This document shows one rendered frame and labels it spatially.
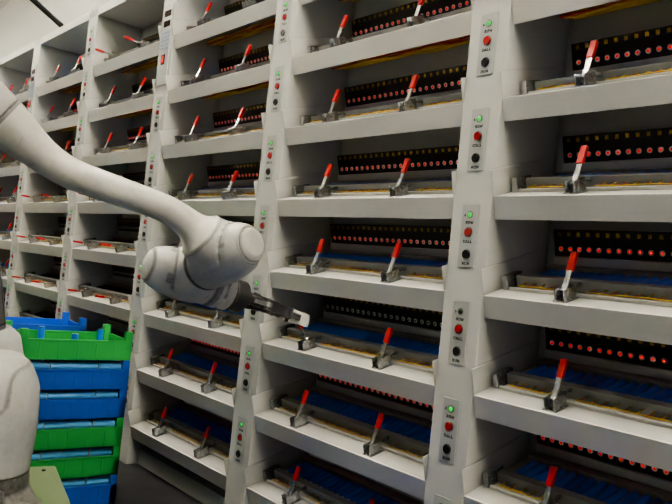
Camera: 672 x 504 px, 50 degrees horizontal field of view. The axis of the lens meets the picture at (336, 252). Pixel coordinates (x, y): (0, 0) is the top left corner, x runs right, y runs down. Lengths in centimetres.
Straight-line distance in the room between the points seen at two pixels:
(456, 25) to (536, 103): 28
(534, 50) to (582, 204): 38
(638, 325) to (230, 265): 73
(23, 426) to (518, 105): 109
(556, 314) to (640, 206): 23
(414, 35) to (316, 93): 46
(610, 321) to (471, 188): 38
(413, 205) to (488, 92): 28
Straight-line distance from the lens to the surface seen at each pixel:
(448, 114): 153
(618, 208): 128
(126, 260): 269
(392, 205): 160
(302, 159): 198
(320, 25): 207
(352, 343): 175
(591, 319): 128
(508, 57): 148
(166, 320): 238
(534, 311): 134
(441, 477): 149
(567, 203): 132
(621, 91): 132
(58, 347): 209
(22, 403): 149
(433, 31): 163
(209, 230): 143
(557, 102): 138
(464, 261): 143
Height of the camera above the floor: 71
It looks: 2 degrees up
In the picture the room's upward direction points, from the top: 6 degrees clockwise
